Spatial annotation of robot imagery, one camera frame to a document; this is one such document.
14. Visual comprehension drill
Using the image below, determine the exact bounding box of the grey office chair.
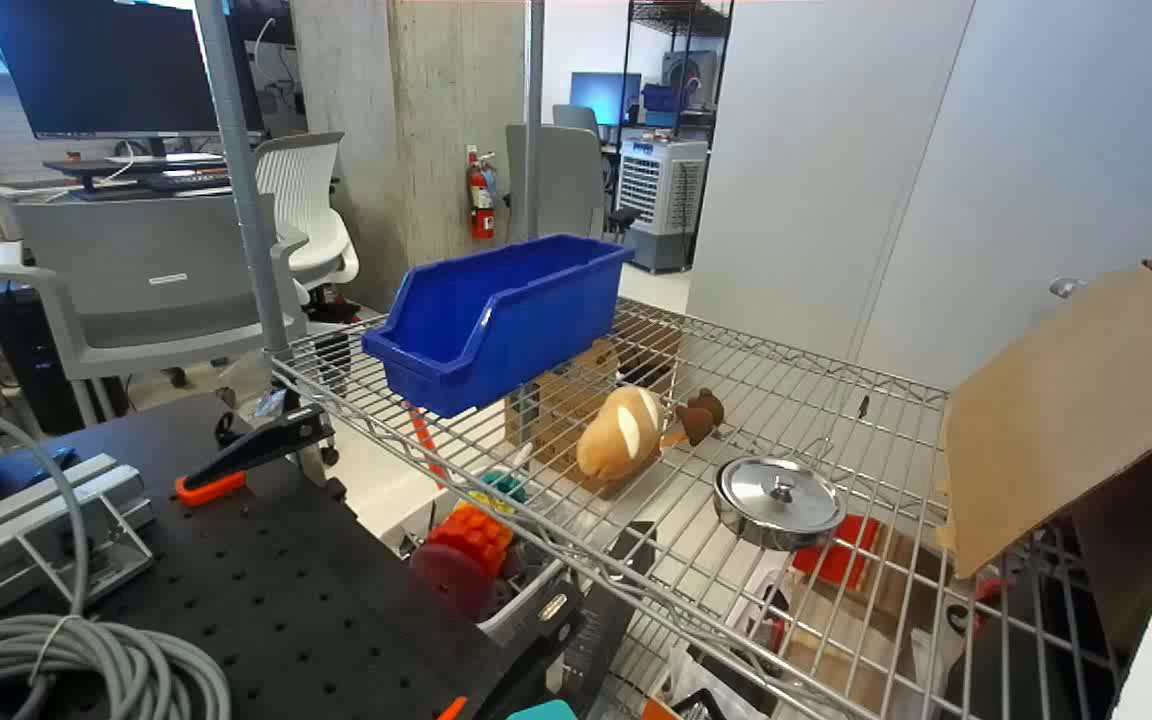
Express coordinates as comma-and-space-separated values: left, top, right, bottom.
0, 195, 266, 423

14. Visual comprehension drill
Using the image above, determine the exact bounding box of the red object under shelf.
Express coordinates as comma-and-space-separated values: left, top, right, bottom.
791, 515, 886, 587

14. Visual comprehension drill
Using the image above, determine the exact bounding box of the blue plastic storage bin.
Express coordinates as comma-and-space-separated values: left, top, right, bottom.
362, 234, 629, 417

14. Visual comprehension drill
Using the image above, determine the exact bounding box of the black orange bar clamp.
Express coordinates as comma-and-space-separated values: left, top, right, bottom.
172, 407, 332, 508

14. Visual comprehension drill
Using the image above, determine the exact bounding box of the grey metal shelf pole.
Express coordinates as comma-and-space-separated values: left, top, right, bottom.
194, 0, 287, 365

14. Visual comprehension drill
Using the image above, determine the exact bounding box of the white mesh office chair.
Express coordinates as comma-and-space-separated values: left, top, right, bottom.
257, 130, 362, 318

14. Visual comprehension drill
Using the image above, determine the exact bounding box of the white portable air cooler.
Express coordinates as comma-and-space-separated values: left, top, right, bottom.
615, 134, 707, 272

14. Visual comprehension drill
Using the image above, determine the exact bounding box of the orange red round toy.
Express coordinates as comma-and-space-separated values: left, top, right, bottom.
411, 504, 516, 620

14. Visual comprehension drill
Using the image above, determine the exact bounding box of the grey aluminium extrusion rail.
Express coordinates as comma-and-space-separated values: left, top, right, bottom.
0, 456, 156, 611

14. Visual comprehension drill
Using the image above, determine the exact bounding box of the tan bread plush toy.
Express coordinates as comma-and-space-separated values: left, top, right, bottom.
578, 382, 660, 482

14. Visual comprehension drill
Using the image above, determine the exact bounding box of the black computer monitor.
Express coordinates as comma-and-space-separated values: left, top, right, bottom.
0, 0, 216, 134

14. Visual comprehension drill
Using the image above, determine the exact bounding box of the grey coiled cable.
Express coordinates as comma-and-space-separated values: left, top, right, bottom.
0, 397, 238, 720

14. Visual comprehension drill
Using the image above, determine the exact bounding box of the small brown plush toy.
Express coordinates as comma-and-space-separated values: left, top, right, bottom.
676, 387, 723, 445

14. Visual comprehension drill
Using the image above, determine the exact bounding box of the red fire extinguisher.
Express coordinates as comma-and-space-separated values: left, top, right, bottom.
464, 145, 495, 243

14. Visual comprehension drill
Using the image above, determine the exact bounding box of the silver wire shelf rack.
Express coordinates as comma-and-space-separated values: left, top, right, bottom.
279, 298, 1121, 720

